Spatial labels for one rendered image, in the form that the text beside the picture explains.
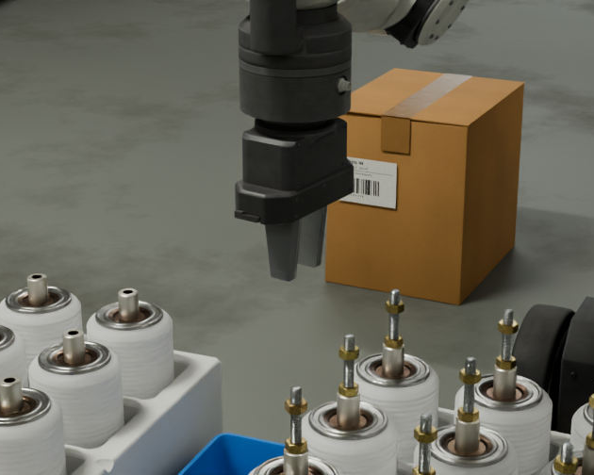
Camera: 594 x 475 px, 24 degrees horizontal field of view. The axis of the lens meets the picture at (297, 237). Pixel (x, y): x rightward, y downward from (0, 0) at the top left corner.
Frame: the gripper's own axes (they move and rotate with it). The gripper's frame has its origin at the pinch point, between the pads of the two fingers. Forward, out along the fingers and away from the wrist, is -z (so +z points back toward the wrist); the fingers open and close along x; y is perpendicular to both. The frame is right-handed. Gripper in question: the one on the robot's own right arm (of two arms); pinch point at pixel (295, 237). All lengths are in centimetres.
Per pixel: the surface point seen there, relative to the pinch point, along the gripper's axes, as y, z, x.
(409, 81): -54, -18, -112
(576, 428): 15.9, -23.6, -23.9
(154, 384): -30.9, -29.4, -16.9
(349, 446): 0.4, -23.0, -8.0
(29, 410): -28.3, -22.5, 4.4
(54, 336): -43, -25, -14
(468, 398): 9.7, -17.6, -13.2
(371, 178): -49, -29, -91
